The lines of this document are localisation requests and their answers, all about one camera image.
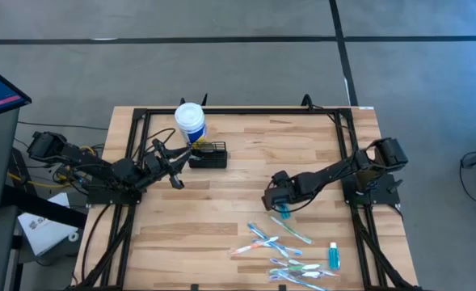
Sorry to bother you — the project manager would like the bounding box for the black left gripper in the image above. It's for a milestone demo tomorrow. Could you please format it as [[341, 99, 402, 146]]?
[[142, 139, 193, 181]]

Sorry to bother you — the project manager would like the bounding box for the green toothbrush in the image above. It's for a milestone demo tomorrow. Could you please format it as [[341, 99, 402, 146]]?
[[270, 263, 322, 273], [269, 216, 314, 245]]

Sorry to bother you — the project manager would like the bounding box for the orange toothbrush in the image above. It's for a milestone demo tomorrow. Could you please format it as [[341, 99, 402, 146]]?
[[231, 236, 280, 255]]

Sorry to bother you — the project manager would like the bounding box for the purple toothbrush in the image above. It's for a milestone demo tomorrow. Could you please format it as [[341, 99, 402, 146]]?
[[269, 258, 303, 268]]

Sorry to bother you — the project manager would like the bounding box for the white blue wipes canister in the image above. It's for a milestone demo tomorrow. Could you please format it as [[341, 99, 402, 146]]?
[[174, 102, 209, 145]]

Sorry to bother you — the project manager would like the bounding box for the black side stand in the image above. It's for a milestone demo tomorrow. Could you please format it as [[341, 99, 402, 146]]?
[[0, 183, 89, 291]]

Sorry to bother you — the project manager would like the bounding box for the white printed booklet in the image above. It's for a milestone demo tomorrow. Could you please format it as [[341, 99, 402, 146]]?
[[18, 192, 79, 257]]

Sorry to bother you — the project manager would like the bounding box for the black wire caddy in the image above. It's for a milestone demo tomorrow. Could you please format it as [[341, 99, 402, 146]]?
[[187, 141, 229, 169]]

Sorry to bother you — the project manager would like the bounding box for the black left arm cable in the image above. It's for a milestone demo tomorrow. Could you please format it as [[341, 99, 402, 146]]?
[[132, 128, 177, 161]]

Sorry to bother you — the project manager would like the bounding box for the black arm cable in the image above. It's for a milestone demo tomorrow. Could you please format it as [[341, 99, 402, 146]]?
[[301, 93, 360, 157], [132, 128, 177, 161]]

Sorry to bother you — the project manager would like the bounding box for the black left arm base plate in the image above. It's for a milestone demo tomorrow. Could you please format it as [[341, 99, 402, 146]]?
[[86, 177, 144, 205]]

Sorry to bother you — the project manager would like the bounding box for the black aluminium table frame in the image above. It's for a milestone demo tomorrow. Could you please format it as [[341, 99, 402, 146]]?
[[65, 105, 424, 291]]

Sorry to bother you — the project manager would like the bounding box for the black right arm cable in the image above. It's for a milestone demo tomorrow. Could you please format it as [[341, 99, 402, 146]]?
[[301, 93, 360, 157]]

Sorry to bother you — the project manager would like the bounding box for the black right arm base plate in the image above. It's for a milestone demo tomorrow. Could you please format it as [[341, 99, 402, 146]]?
[[342, 173, 401, 206]]

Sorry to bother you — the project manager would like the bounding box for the thin black floor cable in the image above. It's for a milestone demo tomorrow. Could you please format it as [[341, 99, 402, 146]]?
[[17, 120, 109, 132]]

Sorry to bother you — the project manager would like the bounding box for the yellow cable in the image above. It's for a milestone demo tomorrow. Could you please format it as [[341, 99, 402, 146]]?
[[6, 145, 97, 190]]

